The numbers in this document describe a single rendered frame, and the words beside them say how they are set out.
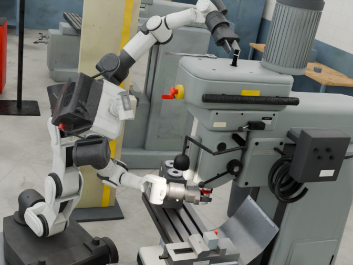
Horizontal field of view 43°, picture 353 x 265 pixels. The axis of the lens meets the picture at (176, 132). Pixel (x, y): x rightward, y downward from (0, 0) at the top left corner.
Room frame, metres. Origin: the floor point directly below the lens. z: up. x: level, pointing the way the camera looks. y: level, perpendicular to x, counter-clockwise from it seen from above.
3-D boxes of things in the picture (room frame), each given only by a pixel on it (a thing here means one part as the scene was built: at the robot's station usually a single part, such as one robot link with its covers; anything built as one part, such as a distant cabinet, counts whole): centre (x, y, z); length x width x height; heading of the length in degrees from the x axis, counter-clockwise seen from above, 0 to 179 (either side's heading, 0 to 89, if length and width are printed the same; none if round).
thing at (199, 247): (1.74, -0.20, 1.05); 0.12 x 0.06 x 0.04; 25
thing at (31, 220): (2.24, 0.68, 0.68); 0.21 x 0.20 x 0.13; 47
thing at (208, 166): (1.89, -0.20, 1.47); 0.21 x 0.19 x 0.32; 25
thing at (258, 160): (1.97, -0.37, 1.47); 0.24 x 0.19 x 0.26; 25
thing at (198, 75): (1.90, -0.20, 1.81); 0.47 x 0.26 x 0.16; 115
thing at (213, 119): (1.91, -0.23, 1.68); 0.34 x 0.24 x 0.10; 115
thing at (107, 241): (2.25, 0.30, 0.50); 0.20 x 0.05 x 0.20; 47
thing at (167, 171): (2.27, -0.02, 1.06); 0.22 x 0.12 x 0.20; 13
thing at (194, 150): (1.84, -0.09, 1.45); 0.04 x 0.04 x 0.21; 25
